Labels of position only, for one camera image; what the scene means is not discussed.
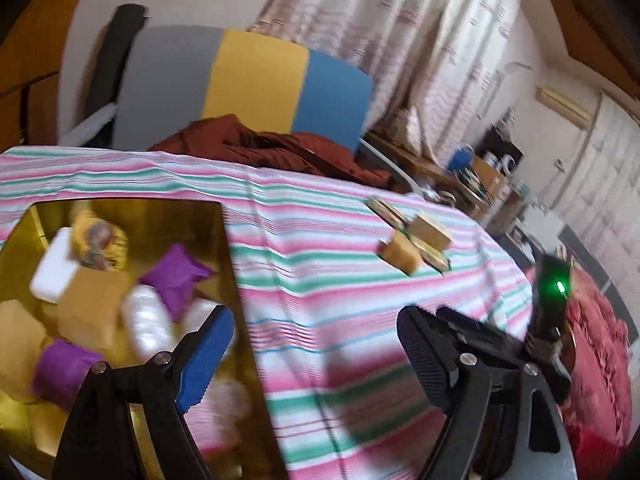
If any white foam block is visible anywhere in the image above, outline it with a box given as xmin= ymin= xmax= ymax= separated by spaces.
xmin=29 ymin=227 xmax=83 ymax=305

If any wooden desk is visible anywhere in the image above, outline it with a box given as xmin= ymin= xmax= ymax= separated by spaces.
xmin=365 ymin=132 xmax=451 ymax=186

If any grey yellow blue chair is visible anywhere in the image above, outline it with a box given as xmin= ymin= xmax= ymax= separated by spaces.
xmin=60 ymin=4 xmax=416 ymax=196

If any blue round container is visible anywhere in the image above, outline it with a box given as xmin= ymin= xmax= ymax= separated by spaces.
xmin=446 ymin=144 xmax=475 ymax=173

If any patterned beige curtain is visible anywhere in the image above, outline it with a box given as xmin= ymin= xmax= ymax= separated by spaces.
xmin=247 ymin=0 xmax=523 ymax=161

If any clear plastic bundle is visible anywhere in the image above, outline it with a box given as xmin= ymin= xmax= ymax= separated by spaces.
xmin=122 ymin=285 xmax=176 ymax=361
xmin=182 ymin=300 xmax=236 ymax=361

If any wall air conditioner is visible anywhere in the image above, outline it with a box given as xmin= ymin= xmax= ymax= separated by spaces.
xmin=536 ymin=86 xmax=601 ymax=128

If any yellow snack packet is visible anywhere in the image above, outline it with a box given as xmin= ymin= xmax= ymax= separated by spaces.
xmin=70 ymin=210 xmax=130 ymax=271

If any striped tablecloth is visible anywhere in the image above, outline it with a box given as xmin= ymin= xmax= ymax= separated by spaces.
xmin=0 ymin=145 xmax=538 ymax=480

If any wooden wardrobe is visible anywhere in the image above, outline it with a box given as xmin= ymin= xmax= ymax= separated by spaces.
xmin=0 ymin=0 xmax=96 ymax=148

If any gold box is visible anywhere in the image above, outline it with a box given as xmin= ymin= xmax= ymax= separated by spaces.
xmin=0 ymin=199 xmax=288 ymax=480

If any purple cloth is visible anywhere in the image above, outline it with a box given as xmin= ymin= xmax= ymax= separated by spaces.
xmin=32 ymin=339 xmax=106 ymax=408
xmin=139 ymin=244 xmax=218 ymax=321

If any red blanket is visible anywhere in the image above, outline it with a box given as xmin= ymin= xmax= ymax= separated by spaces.
xmin=557 ymin=265 xmax=633 ymax=480

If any wooden shelf rack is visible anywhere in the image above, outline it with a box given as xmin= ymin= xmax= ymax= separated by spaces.
xmin=470 ymin=125 xmax=526 ymax=221

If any small tan box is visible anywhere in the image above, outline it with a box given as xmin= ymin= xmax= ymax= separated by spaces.
xmin=377 ymin=234 xmax=423 ymax=277

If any dark red cloth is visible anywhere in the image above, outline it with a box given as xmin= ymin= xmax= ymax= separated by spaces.
xmin=149 ymin=114 xmax=393 ymax=188

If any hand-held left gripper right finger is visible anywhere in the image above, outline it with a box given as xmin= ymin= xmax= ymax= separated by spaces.
xmin=397 ymin=305 xmax=581 ymax=480

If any pale window curtain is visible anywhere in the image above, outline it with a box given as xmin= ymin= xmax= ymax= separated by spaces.
xmin=550 ymin=90 xmax=640 ymax=271

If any beige cardboard box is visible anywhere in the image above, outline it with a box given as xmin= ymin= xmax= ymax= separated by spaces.
xmin=407 ymin=212 xmax=453 ymax=253

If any brown cardboard packet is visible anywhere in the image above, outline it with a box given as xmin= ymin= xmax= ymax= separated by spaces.
xmin=55 ymin=265 xmax=132 ymax=353

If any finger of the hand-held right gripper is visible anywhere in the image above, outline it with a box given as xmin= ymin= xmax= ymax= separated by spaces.
xmin=435 ymin=306 xmax=531 ymax=365

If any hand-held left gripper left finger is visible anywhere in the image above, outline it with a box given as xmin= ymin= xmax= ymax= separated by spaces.
xmin=52 ymin=305 xmax=236 ymax=480

